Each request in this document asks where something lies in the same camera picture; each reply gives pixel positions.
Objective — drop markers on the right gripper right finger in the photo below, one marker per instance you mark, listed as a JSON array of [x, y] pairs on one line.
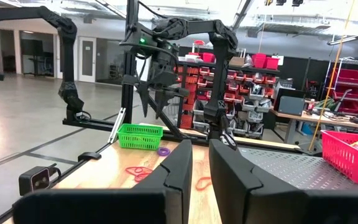
[[232, 177]]

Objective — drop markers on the black table clamp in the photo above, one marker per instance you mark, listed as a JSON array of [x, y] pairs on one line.
[[89, 156]]

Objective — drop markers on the rack with red bins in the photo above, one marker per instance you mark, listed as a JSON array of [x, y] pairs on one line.
[[353, 76]]

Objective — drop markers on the red rubber band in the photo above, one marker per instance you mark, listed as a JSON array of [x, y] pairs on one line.
[[127, 170]]

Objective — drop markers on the grey equipment box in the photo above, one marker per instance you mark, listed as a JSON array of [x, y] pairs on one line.
[[291, 105]]

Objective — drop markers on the wooden workbench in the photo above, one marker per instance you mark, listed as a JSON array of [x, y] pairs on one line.
[[322, 119]]

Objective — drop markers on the grey table-level camera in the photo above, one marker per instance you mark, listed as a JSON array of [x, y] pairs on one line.
[[36, 180]]

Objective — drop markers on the white metal bar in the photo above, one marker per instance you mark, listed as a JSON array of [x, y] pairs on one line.
[[117, 126]]

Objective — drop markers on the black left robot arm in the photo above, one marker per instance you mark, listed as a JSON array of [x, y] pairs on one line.
[[222, 77]]

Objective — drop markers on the grey perforated metal shelf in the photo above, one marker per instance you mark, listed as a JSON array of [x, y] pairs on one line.
[[291, 168]]

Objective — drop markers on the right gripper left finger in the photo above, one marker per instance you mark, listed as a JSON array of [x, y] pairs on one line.
[[176, 174]]

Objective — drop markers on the shelving with red bins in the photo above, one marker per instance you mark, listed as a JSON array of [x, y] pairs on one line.
[[244, 90]]

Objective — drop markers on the red plastic basket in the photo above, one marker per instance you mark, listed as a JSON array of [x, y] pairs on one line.
[[343, 158]]

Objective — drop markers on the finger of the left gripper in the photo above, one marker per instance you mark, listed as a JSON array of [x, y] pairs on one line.
[[145, 96], [162, 99]]

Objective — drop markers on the green plastic basket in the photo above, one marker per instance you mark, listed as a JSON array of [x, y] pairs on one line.
[[140, 140]]

